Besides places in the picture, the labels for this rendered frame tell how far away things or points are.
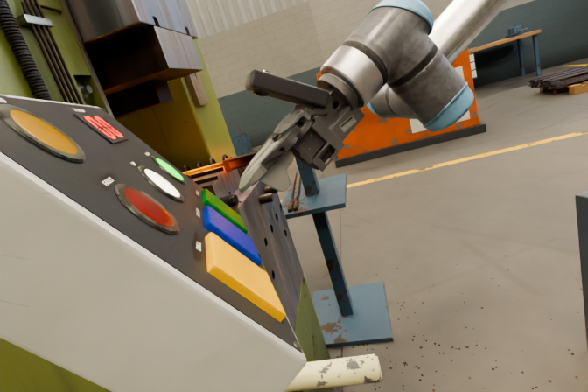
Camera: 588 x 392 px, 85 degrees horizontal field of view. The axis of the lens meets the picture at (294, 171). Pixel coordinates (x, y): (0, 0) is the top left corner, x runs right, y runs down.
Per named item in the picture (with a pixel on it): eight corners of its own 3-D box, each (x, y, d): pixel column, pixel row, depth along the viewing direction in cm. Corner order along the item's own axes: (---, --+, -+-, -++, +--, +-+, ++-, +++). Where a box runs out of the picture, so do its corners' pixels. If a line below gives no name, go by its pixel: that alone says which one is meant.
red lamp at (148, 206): (189, 217, 27) (171, 169, 26) (161, 244, 23) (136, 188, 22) (157, 224, 28) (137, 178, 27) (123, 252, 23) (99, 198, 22)
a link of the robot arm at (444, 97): (445, 97, 61) (405, 48, 58) (493, 94, 50) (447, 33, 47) (412, 134, 61) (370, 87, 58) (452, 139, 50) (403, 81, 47)
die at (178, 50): (203, 70, 93) (192, 36, 91) (169, 68, 74) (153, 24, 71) (83, 109, 101) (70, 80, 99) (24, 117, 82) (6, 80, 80)
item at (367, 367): (381, 366, 63) (374, 344, 62) (384, 391, 58) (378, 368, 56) (181, 389, 71) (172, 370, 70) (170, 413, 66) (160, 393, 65)
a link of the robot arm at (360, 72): (353, 39, 44) (326, 52, 53) (331, 66, 43) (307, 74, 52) (394, 87, 47) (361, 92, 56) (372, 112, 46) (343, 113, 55)
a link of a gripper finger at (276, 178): (268, 215, 46) (310, 167, 46) (236, 190, 44) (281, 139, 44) (263, 210, 49) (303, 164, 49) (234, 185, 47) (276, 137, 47)
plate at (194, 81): (210, 103, 122) (194, 58, 118) (200, 105, 113) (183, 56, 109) (205, 104, 122) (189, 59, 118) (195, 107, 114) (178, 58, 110)
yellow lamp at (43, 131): (100, 150, 25) (75, 94, 24) (48, 166, 20) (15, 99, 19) (66, 160, 25) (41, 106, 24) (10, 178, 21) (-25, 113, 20)
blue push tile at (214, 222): (252, 238, 42) (207, 203, 40) (263, 262, 35) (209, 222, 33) (243, 249, 42) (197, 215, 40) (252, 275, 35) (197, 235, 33)
